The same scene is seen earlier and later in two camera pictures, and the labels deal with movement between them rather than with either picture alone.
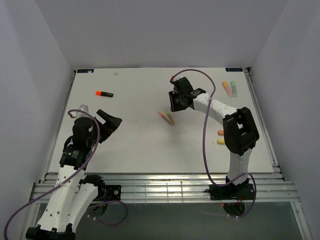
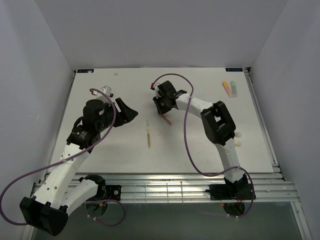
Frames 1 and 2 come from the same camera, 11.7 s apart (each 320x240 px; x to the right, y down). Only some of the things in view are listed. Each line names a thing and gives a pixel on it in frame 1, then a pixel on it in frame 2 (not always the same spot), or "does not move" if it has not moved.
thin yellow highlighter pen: [170, 117] -> [148, 139]
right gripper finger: [175, 105] -> [159, 105]
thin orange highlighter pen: [162, 116] does not move
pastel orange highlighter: [227, 88] does not move
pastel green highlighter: [233, 85] does not move
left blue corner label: [85, 71] does not move
